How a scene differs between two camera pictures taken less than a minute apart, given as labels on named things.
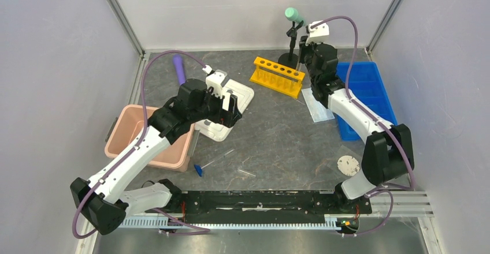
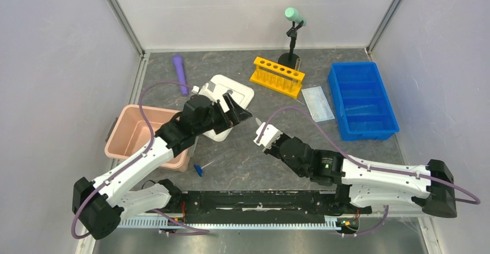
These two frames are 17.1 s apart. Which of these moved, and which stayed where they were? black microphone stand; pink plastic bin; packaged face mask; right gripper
Moved: right gripper
Stayed: black microphone stand; pink plastic bin; packaged face mask
